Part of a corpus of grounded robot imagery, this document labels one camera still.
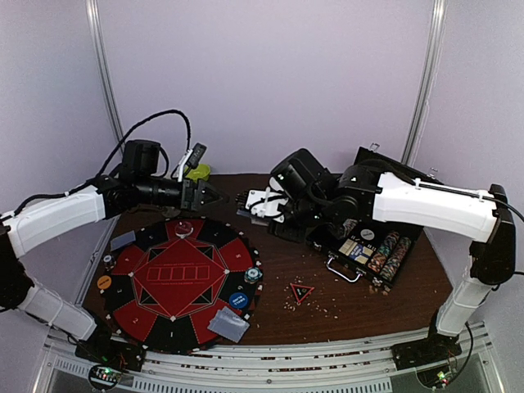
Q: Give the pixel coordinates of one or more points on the aluminium front rail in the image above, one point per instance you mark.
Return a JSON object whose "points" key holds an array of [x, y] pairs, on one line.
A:
{"points": [[360, 365]]}

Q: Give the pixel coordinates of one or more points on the blue small blind button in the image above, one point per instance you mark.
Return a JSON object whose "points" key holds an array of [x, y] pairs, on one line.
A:
{"points": [[238, 300]]}

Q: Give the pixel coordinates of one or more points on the poker chip row two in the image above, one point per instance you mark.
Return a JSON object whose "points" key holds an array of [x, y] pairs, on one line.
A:
{"points": [[393, 263]]}

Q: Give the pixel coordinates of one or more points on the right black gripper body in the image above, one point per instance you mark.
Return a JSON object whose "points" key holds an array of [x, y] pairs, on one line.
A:
{"points": [[281, 225]]}

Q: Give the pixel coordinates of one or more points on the boxed card deck in case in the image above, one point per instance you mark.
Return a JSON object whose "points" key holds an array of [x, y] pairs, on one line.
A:
{"points": [[356, 251]]}

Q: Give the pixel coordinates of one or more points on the black poker chip case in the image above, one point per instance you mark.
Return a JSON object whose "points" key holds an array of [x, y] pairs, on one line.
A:
{"points": [[323, 240]]}

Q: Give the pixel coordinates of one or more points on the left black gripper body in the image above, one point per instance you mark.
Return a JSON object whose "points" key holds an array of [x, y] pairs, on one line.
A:
{"points": [[179, 201]]}

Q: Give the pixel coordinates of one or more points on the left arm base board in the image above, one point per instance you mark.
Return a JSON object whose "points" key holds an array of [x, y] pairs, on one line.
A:
{"points": [[109, 371]]}

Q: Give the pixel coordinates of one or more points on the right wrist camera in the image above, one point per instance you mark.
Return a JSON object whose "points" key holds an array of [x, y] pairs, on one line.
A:
{"points": [[265, 204]]}

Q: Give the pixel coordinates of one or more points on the dealt blue card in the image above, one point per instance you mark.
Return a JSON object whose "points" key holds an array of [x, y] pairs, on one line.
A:
{"points": [[230, 332], [228, 316]]}

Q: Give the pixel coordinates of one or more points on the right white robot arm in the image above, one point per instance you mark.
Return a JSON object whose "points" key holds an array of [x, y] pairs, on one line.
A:
{"points": [[380, 189]]}

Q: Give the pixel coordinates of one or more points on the orange big blind button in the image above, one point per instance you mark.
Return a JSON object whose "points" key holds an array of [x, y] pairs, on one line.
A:
{"points": [[104, 282]]}

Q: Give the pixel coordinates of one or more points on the green bowl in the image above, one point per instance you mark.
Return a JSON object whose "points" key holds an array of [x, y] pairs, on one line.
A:
{"points": [[201, 172]]}

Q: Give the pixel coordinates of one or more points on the round red black poker mat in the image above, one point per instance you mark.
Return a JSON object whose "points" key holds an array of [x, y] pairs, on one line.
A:
{"points": [[165, 289]]}

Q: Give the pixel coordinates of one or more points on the blue playing card deck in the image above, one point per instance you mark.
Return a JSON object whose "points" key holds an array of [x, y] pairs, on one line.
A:
{"points": [[255, 220]]}

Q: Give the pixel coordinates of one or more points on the right aluminium post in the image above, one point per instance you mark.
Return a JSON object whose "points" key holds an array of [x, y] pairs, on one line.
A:
{"points": [[429, 72]]}

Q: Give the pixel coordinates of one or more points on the right arm base board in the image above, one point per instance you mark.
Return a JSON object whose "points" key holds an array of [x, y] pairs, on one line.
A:
{"points": [[430, 356]]}

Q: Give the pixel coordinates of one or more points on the red black triangle token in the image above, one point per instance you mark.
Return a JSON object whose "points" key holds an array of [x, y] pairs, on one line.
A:
{"points": [[300, 292]]}

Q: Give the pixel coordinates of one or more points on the chrome case handle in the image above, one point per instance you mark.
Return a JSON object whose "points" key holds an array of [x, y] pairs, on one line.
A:
{"points": [[341, 271]]}

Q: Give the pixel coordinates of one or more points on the white round button in case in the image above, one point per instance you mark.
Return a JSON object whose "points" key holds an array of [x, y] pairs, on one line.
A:
{"points": [[367, 234]]}

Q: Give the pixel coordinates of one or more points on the teal poker chip stack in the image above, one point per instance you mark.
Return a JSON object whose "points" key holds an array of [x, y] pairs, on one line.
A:
{"points": [[253, 275]]}

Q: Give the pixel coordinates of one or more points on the left aluminium post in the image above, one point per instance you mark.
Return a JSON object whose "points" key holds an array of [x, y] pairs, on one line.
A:
{"points": [[117, 128]]}

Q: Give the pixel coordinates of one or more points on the clear dealer button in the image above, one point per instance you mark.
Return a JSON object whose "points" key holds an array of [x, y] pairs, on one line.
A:
{"points": [[183, 229]]}

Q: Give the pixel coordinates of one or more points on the single blue playing card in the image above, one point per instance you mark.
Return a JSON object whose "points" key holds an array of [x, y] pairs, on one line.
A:
{"points": [[122, 240]]}

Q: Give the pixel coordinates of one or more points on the aluminium post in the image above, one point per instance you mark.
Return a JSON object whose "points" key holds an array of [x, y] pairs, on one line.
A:
{"points": [[429, 72], [117, 128]]}

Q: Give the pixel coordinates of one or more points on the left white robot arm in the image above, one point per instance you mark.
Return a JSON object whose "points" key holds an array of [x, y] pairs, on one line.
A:
{"points": [[22, 230]]}

